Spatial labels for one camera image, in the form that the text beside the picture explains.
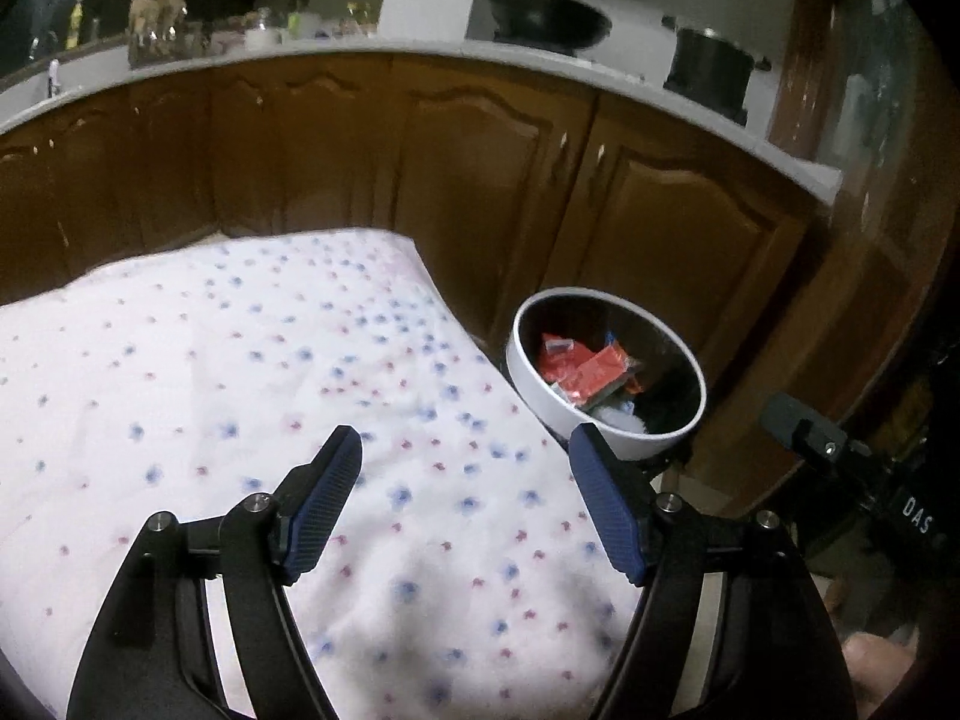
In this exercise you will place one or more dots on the white faucet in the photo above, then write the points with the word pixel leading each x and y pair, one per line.
pixel 52 79

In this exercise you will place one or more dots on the black wok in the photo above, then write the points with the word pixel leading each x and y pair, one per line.
pixel 555 19

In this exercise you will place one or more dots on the white kitchen countertop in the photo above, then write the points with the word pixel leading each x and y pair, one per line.
pixel 525 64

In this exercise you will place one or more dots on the group of condiment bottles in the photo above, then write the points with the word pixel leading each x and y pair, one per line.
pixel 360 21

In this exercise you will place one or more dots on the yellow bottle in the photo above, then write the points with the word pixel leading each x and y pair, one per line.
pixel 75 24

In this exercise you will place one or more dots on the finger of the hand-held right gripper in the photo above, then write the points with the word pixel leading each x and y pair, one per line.
pixel 802 424

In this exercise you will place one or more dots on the brown wooden kitchen cabinet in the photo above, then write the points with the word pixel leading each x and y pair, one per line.
pixel 465 187

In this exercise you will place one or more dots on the white round trash bin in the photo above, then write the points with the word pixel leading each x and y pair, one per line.
pixel 525 382

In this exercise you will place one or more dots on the red snack wrapper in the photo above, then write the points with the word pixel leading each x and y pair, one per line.
pixel 596 375

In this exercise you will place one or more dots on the wooden glass door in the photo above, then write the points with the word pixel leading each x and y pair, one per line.
pixel 870 127

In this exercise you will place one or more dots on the black cooking pot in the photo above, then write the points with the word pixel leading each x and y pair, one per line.
pixel 709 64

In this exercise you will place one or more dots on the person's right hand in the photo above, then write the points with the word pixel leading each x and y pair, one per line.
pixel 881 671

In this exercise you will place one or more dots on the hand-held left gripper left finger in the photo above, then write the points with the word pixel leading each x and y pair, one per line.
pixel 322 510

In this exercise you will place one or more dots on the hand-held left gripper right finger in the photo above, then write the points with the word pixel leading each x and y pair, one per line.
pixel 607 510

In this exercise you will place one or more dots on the floral white tablecloth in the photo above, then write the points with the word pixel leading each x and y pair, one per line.
pixel 225 405

